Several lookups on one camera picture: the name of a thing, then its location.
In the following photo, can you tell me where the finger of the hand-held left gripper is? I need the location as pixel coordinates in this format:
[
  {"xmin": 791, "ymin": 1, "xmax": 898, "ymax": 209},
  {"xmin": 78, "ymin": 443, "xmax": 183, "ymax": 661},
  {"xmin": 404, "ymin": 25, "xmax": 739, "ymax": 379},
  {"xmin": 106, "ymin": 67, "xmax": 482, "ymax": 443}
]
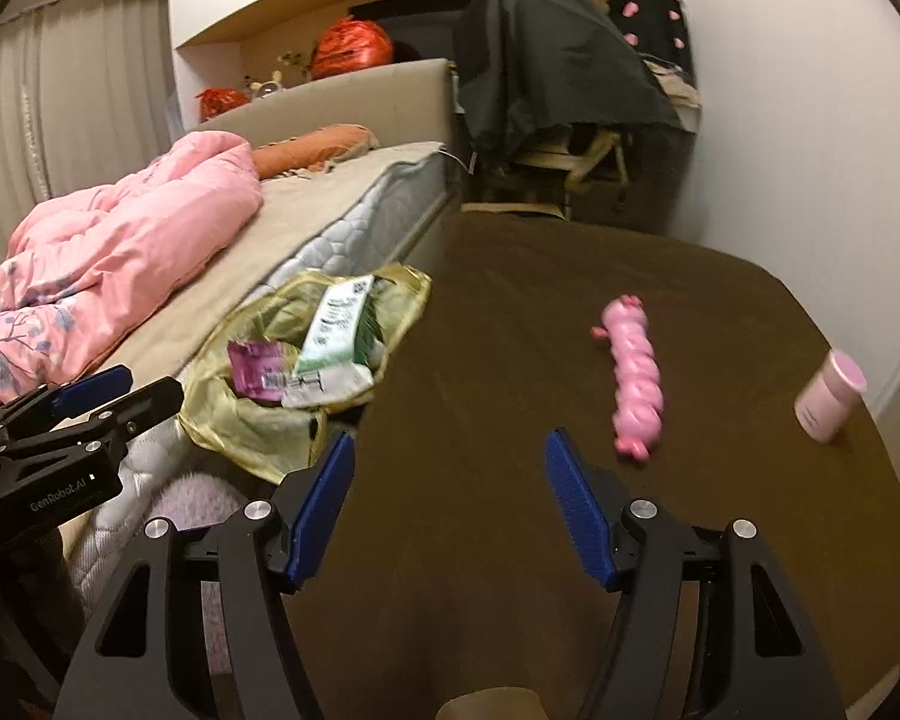
[
  {"xmin": 0, "ymin": 377, "xmax": 185, "ymax": 481},
  {"xmin": 0, "ymin": 365, "xmax": 134, "ymax": 436}
]

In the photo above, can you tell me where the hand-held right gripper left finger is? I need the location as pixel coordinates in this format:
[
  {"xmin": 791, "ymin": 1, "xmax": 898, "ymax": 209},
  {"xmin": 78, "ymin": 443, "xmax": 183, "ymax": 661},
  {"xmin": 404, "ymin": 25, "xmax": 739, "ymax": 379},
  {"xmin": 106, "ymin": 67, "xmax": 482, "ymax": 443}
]
[{"xmin": 52, "ymin": 429, "xmax": 357, "ymax": 720}]

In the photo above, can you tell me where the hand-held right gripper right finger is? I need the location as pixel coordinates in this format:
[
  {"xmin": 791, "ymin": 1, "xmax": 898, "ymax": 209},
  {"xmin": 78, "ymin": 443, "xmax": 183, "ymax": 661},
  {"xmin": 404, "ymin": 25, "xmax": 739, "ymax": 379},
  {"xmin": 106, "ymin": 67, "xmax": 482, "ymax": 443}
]
[{"xmin": 545, "ymin": 427, "xmax": 848, "ymax": 720}]

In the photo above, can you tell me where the yellow plastic bag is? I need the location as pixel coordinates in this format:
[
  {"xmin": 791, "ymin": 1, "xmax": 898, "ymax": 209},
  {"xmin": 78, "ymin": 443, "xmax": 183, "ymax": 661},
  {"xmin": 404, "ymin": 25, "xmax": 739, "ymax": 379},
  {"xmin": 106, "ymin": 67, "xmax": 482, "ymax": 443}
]
[{"xmin": 180, "ymin": 264, "xmax": 432, "ymax": 485}]

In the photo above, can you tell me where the purple pink wrapper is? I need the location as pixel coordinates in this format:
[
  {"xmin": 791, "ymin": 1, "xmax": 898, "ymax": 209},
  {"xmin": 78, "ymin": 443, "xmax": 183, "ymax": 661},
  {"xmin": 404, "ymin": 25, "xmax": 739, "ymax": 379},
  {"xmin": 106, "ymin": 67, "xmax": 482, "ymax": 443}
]
[{"xmin": 227, "ymin": 340, "xmax": 301, "ymax": 401}]

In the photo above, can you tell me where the green white snack packet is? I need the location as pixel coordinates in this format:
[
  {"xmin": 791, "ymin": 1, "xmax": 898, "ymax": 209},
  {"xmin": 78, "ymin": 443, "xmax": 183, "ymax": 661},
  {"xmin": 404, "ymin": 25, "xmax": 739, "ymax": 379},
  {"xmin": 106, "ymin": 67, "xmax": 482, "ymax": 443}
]
[{"xmin": 281, "ymin": 275, "xmax": 387, "ymax": 410}]

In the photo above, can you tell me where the fluffy pink rug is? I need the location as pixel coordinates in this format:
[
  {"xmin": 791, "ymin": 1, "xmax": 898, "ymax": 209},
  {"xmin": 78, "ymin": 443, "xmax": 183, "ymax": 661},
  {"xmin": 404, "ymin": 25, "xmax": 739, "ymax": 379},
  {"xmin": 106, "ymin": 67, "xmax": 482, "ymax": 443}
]
[{"xmin": 150, "ymin": 469, "xmax": 248, "ymax": 691}]

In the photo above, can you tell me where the pink blanket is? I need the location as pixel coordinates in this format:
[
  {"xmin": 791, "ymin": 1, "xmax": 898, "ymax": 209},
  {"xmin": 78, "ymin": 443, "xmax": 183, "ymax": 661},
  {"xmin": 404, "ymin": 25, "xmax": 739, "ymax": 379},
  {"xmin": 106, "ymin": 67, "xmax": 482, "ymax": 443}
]
[{"xmin": 0, "ymin": 131, "xmax": 263, "ymax": 417}]

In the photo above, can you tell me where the pink segmented toy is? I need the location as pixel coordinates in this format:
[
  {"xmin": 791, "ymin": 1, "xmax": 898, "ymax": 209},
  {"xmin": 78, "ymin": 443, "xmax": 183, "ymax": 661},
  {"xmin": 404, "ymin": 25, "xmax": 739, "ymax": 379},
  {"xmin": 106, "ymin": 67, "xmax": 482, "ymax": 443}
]
[{"xmin": 591, "ymin": 295, "xmax": 661, "ymax": 460}]

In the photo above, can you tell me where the brown tablecloth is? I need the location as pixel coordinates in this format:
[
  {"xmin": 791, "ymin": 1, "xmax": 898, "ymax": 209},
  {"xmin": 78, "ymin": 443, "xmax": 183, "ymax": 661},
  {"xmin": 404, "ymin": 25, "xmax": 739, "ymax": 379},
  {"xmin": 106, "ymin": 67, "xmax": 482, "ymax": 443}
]
[{"xmin": 281, "ymin": 210, "xmax": 900, "ymax": 720}]

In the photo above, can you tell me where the beige bed blanket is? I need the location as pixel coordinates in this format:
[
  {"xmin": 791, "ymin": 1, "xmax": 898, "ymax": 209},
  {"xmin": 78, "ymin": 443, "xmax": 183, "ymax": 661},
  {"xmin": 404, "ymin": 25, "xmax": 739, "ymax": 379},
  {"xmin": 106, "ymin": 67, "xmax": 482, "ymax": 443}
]
[{"xmin": 120, "ymin": 141, "xmax": 451, "ymax": 391}]

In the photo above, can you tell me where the pink bottle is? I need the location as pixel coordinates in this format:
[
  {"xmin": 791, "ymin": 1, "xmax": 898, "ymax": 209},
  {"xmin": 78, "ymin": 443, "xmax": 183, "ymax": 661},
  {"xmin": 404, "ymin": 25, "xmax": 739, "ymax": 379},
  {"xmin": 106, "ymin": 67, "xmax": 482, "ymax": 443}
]
[{"xmin": 793, "ymin": 349, "xmax": 869, "ymax": 443}]

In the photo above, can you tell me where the beige curtain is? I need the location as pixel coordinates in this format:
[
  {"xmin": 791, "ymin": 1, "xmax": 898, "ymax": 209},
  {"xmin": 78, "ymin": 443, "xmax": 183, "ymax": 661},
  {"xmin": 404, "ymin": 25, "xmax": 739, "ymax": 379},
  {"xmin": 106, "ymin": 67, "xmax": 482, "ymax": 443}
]
[{"xmin": 0, "ymin": 4, "xmax": 177, "ymax": 263}]

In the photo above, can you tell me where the white quilted mattress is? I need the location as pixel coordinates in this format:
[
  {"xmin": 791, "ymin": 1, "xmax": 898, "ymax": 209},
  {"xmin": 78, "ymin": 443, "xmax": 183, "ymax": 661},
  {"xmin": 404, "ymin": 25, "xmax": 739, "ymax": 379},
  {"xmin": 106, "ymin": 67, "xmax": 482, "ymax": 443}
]
[{"xmin": 67, "ymin": 157, "xmax": 455, "ymax": 601}]

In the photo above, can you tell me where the orange pillow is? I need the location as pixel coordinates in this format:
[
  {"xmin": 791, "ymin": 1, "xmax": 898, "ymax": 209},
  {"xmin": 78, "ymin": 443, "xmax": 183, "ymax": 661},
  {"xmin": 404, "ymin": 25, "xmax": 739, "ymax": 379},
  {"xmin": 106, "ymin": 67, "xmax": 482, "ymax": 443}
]
[{"xmin": 251, "ymin": 124, "xmax": 380, "ymax": 181}]

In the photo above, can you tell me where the small red plastic bag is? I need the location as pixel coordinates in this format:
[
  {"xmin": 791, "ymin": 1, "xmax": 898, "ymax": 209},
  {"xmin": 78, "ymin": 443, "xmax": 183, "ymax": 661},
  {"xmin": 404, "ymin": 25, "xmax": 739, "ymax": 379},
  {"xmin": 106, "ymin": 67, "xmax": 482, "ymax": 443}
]
[{"xmin": 197, "ymin": 88, "xmax": 250, "ymax": 122}]

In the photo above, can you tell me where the white bunny toy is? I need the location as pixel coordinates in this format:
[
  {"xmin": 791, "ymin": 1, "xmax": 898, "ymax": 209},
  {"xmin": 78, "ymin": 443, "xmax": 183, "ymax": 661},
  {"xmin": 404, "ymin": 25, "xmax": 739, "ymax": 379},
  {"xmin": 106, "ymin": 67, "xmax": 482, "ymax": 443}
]
[{"xmin": 244, "ymin": 71, "xmax": 286, "ymax": 102}]

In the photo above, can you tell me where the office chair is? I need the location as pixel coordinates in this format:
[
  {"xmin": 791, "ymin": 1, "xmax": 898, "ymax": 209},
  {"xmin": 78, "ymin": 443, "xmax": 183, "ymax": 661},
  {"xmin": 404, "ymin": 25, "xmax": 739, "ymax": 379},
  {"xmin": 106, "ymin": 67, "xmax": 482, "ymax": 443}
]
[{"xmin": 487, "ymin": 127, "xmax": 635, "ymax": 203}]

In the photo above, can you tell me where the beige headboard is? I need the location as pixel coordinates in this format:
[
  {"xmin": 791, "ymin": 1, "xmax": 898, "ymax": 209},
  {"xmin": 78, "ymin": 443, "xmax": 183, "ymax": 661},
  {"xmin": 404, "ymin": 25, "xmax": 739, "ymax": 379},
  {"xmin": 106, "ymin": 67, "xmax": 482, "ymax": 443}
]
[{"xmin": 206, "ymin": 58, "xmax": 455, "ymax": 147}]

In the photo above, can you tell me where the large red plastic bag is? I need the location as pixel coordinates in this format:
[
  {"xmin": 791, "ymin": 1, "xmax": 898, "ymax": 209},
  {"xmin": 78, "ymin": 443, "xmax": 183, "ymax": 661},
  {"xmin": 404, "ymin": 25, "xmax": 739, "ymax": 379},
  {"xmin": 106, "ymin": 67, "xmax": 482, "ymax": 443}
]
[{"xmin": 311, "ymin": 17, "xmax": 395, "ymax": 80}]

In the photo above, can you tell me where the beige clothes pile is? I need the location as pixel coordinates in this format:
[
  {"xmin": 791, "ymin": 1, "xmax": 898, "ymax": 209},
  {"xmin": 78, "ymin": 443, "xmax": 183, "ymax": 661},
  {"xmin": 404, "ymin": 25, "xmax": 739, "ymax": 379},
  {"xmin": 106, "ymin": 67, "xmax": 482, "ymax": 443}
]
[{"xmin": 649, "ymin": 56, "xmax": 702, "ymax": 110}]

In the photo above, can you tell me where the black coat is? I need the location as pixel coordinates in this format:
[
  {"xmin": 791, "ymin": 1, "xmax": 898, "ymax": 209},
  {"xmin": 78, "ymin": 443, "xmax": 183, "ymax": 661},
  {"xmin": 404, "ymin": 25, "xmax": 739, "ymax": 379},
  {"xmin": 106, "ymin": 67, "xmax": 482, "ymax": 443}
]
[{"xmin": 454, "ymin": 0, "xmax": 683, "ymax": 162}]

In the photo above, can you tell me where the black garment with pink dots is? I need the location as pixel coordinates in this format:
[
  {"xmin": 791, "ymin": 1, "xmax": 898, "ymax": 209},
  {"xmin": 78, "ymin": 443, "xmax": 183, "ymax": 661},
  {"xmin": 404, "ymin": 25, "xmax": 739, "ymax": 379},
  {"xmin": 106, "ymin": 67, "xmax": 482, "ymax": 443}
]
[{"xmin": 607, "ymin": 0, "xmax": 695, "ymax": 68}]

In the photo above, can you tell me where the wooden wall ledge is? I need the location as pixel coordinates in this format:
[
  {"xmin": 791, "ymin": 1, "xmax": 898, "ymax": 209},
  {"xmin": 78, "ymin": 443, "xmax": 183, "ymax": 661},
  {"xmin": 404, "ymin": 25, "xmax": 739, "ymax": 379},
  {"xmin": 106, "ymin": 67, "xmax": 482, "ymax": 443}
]
[{"xmin": 174, "ymin": 0, "xmax": 488, "ymax": 53}]

